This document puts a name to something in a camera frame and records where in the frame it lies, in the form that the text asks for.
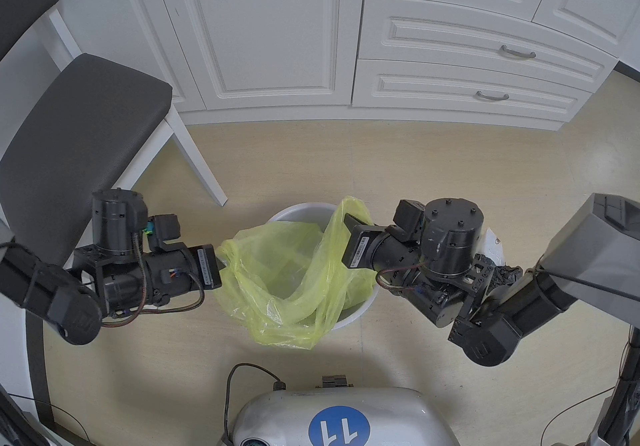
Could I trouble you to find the yellow plastic bag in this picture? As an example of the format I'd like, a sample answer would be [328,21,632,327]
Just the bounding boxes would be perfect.
[216,195,379,350]

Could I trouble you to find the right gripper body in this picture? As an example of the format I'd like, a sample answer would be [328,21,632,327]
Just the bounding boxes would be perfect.
[342,213,426,277]

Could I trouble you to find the black cable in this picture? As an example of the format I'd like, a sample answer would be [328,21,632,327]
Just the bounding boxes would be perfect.
[224,363,287,446]

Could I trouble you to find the black plastic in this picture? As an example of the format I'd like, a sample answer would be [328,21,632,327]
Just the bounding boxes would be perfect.
[477,254,524,291]

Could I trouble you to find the white wardrobe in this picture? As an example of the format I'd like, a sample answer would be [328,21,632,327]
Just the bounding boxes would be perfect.
[102,0,640,132]

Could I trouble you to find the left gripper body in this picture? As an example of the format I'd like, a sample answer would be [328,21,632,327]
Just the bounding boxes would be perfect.
[144,244,223,298]

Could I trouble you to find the white chair grey cushions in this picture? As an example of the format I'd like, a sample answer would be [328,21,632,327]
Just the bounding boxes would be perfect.
[0,0,228,280]

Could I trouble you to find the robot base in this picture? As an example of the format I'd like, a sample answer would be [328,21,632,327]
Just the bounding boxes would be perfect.
[232,374,461,446]

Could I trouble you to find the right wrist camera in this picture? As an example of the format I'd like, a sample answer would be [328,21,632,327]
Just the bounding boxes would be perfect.
[392,200,427,241]

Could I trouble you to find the white printed wrapper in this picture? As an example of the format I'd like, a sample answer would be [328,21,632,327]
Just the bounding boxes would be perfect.
[484,228,503,265]

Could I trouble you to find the white trash bin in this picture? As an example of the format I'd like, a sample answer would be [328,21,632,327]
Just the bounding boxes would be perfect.
[265,202,378,332]

